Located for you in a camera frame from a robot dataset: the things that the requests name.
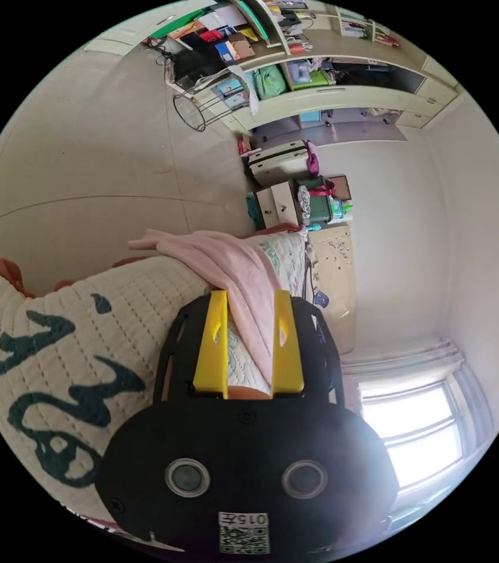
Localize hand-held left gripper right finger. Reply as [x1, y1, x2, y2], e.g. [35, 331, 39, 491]
[270, 289, 306, 396]

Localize pink hoodie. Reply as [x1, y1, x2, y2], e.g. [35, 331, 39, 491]
[127, 228, 308, 384]

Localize window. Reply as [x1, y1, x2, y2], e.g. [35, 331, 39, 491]
[355, 367, 496, 490]

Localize black wire basket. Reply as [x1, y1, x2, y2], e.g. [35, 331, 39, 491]
[172, 72, 251, 133]

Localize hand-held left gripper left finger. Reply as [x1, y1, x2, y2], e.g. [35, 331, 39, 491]
[192, 290, 230, 399]

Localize green storage box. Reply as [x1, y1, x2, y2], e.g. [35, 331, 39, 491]
[296, 174, 352, 226]

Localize white wall shelf unit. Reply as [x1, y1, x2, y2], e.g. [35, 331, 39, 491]
[83, 0, 462, 147]

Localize white bedside cabinet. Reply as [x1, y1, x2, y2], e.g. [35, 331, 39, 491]
[255, 178, 305, 230]

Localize bed with white printed quilt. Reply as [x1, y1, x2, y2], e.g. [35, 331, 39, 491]
[0, 222, 358, 534]

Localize white suitcase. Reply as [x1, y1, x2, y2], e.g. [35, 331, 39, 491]
[246, 140, 316, 186]

